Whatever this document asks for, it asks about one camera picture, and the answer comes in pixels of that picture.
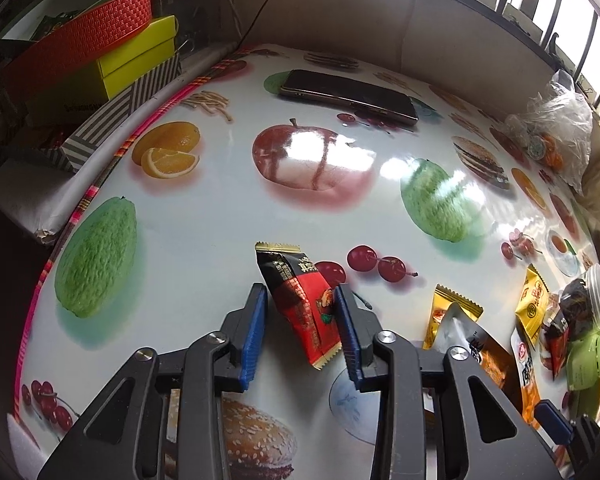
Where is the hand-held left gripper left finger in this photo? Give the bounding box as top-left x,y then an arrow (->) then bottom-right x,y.
37,282 -> 270,480

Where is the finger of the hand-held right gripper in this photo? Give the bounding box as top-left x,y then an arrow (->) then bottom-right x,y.
535,400 -> 576,446

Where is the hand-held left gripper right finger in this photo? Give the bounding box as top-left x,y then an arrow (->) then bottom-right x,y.
332,282 -> 563,480

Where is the red black snack packet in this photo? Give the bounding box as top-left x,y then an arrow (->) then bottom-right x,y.
255,241 -> 343,371
542,317 -> 573,376

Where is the small yellow snack packet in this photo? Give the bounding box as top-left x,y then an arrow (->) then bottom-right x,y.
422,284 -> 483,351

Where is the yellow orange snack packet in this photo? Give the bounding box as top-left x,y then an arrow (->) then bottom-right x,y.
515,265 -> 556,348

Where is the silver orange snack packet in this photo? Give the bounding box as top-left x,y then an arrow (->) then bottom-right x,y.
432,302 -> 518,401
512,332 -> 551,428

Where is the green glass jar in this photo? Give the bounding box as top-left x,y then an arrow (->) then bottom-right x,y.
565,327 -> 600,391

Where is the clear jar of dark tea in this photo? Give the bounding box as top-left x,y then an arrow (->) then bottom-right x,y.
555,265 -> 600,341

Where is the black smartphone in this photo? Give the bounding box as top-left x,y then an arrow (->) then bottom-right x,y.
279,69 -> 420,126

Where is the white foam sheet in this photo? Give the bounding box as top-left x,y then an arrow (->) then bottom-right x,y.
7,412 -> 46,461

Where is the grey striped box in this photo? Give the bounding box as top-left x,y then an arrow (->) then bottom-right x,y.
0,55 -> 183,173

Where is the yellow green box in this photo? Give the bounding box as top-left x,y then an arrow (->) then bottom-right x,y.
25,15 -> 177,123

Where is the clear plastic bag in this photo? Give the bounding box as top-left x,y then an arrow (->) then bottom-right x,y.
505,69 -> 595,193

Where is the red woven box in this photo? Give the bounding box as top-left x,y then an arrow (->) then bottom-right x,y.
0,0 -> 153,86

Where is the black cable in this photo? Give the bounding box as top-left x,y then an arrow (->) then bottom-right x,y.
232,0 -> 303,53

